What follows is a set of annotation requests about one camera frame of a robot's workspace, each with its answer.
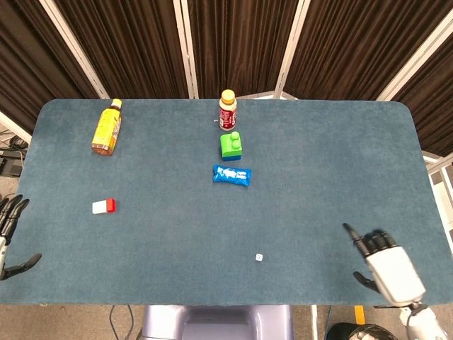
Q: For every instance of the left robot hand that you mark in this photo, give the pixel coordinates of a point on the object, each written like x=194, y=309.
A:
x=10, y=219

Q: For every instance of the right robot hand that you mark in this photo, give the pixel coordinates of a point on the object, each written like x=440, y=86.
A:
x=393, y=269

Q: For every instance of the lavender robot base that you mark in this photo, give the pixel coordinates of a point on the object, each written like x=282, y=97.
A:
x=217, y=322

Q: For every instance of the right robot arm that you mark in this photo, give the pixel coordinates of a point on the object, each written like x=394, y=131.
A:
x=423, y=320

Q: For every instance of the small white die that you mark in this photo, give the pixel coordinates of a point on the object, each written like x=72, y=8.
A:
x=259, y=257

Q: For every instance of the black trash bin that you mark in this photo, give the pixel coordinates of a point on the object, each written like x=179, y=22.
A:
x=357, y=331

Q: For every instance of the white and red block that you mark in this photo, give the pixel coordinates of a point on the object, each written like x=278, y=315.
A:
x=103, y=206

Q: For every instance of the yellow tea bottle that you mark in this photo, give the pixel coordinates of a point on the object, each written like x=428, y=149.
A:
x=106, y=129

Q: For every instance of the brown curtain screen panel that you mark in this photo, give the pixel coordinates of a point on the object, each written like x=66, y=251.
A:
x=237, y=46
x=430, y=106
x=347, y=46
x=127, y=46
x=21, y=63

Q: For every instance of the blue felt table mat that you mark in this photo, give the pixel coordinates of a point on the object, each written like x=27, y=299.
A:
x=226, y=212

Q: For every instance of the blue snack packet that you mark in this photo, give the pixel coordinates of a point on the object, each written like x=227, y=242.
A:
x=231, y=175

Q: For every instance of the green and blue toy brick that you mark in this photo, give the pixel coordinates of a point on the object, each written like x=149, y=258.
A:
x=231, y=145

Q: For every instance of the red bottle yellow cap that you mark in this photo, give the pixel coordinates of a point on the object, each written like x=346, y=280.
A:
x=228, y=110

